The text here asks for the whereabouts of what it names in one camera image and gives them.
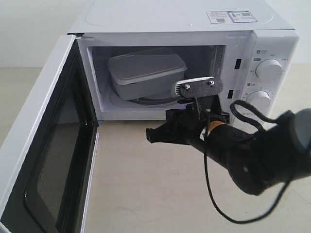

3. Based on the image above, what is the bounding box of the white appliance control knob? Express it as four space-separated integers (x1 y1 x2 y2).
246 91 271 109
255 59 283 82

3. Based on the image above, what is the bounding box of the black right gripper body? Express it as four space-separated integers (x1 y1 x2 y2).
166 95 230 138

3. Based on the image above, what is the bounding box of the white microwave oven body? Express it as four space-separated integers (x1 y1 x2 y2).
69 0 299 121

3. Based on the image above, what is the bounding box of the white microwave door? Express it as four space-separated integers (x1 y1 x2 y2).
0 34 98 233

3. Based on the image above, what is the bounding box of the black right camera cable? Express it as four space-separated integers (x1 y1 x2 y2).
203 99 302 224

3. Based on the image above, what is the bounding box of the white plastic lidded container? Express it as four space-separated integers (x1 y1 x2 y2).
107 47 187 100

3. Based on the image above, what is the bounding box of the white printed label sticker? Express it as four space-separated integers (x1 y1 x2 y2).
206 11 257 24

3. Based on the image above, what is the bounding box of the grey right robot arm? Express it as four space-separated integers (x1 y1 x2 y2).
146 95 311 196

